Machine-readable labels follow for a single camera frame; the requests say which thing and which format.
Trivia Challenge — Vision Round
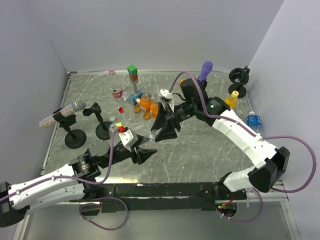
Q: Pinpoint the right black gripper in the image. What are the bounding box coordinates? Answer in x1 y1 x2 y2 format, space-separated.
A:
150 100 196 143

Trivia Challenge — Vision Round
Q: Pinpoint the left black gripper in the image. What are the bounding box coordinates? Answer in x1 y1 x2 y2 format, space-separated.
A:
100 134 157 169

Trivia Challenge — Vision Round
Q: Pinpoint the clear plastic bottle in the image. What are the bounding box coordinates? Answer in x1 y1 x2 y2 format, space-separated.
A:
108 123 118 137

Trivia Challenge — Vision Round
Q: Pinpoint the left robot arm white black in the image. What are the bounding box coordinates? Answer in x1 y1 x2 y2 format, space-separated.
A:
0 137 157 228

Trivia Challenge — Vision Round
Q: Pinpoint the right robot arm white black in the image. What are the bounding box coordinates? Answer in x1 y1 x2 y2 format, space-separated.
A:
151 78 290 199

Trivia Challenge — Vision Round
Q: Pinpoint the short orange bottle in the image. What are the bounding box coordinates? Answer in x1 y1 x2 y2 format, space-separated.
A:
150 100 159 118

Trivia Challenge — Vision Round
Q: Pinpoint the tall orange bottle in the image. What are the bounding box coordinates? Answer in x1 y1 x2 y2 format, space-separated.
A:
139 94 151 113

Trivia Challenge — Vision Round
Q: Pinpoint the small clear bottle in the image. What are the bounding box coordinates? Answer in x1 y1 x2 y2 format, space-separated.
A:
122 91 134 106

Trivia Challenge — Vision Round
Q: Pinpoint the red label water bottle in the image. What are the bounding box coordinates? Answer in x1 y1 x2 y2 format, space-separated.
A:
108 69 123 98

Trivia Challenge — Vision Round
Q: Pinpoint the yellow juice bottle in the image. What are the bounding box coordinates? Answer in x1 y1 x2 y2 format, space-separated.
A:
225 90 239 110

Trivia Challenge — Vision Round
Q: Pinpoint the blue label water bottle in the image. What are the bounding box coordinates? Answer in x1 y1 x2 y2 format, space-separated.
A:
246 111 262 134

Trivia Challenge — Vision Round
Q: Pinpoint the orange cap front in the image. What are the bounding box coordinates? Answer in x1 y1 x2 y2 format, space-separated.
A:
143 113 151 120

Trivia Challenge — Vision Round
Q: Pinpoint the orange cap near bottles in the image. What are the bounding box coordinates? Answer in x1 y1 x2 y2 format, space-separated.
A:
134 106 141 113

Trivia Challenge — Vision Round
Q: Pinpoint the empty black microphone stand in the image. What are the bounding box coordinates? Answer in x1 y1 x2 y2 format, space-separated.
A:
82 102 111 140

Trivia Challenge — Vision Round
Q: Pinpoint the colourful block tower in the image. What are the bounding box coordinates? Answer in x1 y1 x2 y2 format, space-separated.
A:
127 64 150 106

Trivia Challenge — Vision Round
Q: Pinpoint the black stand holding microphone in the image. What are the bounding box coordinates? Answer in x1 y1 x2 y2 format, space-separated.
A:
52 108 87 149

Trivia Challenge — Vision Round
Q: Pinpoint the purple microphone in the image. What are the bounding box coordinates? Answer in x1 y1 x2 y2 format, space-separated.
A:
198 61 214 84

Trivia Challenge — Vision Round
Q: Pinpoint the silver glitter microphone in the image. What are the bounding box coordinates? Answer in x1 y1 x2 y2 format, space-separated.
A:
39 98 86 129

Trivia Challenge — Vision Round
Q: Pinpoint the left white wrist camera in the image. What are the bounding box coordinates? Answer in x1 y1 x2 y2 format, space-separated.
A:
118 126 138 148

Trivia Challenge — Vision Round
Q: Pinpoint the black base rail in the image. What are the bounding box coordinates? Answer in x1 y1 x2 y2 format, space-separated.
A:
78 182 247 213

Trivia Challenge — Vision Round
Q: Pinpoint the purple cable loop below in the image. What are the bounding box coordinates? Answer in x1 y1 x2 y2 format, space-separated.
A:
78 196 130 230

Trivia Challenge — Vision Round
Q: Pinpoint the black ring stand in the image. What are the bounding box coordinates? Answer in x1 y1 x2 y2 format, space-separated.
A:
228 65 251 99

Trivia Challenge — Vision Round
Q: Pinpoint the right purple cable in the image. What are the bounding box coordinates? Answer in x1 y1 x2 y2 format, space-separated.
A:
169 71 318 222

